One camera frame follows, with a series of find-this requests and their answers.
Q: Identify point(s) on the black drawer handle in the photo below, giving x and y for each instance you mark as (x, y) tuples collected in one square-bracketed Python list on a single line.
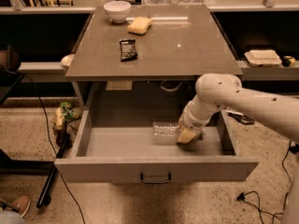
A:
[(155, 179)]

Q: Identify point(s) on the brown shoe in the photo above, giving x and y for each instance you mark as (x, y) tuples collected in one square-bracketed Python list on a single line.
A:
[(20, 206)]

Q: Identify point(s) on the black scissors on floor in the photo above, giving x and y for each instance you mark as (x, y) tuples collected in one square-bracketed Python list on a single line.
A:
[(240, 117)]

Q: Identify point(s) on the black stand leg with wheel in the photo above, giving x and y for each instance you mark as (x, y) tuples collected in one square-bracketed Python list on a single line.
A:
[(44, 197)]

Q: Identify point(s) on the grey cabinet with counter top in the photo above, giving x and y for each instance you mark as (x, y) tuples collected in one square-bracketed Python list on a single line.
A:
[(183, 43)]

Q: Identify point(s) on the yellow tape measure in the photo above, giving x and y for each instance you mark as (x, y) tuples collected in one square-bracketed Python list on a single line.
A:
[(288, 61)]

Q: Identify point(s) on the clear plastic water bottle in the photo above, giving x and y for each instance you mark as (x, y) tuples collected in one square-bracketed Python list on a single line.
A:
[(165, 133)]

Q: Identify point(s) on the white foam takeout container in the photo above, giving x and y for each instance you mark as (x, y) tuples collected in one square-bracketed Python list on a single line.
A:
[(264, 57)]

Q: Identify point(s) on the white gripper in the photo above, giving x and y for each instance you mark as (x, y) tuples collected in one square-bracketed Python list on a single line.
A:
[(191, 120)]

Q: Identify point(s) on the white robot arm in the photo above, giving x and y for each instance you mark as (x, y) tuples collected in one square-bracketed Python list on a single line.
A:
[(213, 92)]

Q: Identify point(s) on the white ceramic bowl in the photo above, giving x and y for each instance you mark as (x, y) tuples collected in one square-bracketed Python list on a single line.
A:
[(117, 11)]

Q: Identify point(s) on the grey open top drawer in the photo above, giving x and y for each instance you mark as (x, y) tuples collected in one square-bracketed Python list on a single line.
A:
[(114, 142)]

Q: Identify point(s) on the black snack packet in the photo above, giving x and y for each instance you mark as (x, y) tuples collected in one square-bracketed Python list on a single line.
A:
[(128, 50)]

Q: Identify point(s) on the white plate on left ledge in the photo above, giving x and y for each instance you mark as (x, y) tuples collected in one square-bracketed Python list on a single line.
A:
[(67, 60)]

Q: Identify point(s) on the yellow sponge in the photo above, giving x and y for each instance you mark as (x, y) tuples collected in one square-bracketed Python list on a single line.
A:
[(139, 26)]

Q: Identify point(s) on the green and yellow bag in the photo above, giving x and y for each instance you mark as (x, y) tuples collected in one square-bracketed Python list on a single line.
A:
[(65, 114)]

